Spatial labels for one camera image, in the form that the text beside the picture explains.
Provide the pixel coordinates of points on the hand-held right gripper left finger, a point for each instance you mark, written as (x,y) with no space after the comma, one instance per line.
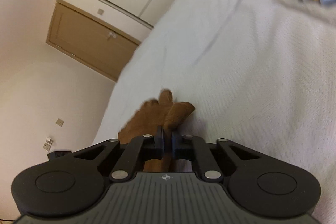
(160,142)

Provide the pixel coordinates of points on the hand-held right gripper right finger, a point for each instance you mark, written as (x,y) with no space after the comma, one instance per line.
(176,145)

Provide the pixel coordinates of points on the brown garment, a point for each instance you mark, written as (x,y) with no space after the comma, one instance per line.
(147,119)

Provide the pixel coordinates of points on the white bed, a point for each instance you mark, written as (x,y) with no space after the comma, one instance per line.
(236,69)

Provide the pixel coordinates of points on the black box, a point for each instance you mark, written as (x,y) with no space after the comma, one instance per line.
(59,155)

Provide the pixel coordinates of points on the brown wooden door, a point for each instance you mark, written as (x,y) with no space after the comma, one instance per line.
(86,37)

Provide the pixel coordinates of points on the bronze wall plate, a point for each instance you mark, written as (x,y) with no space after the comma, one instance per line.
(47,146)
(59,122)

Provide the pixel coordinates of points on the white wall plug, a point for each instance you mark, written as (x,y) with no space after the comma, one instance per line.
(48,139)

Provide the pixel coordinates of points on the white wall switch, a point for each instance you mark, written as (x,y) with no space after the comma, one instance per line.
(100,11)

